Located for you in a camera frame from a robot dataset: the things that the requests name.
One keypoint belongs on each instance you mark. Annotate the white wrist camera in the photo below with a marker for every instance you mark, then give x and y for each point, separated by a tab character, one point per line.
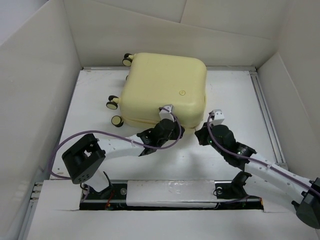
166	112
216	117

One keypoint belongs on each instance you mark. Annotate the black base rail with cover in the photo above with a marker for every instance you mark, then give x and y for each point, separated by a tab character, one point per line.
167	195

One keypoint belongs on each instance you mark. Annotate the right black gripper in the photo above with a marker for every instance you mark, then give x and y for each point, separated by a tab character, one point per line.
201	134

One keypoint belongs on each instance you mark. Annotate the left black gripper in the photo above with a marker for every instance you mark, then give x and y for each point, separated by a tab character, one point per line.
176	129

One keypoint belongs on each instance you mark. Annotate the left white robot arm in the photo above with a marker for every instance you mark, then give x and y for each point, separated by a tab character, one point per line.
84	158

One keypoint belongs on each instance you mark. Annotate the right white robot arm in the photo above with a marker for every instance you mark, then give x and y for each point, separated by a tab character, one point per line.
262	178

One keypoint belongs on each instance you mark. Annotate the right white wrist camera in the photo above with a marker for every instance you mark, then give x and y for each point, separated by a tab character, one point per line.
216	117

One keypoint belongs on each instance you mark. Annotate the yellow hard-shell suitcase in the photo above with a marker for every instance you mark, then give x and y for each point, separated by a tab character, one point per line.
156	80

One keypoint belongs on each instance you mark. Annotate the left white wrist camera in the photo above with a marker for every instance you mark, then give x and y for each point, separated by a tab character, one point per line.
166	112

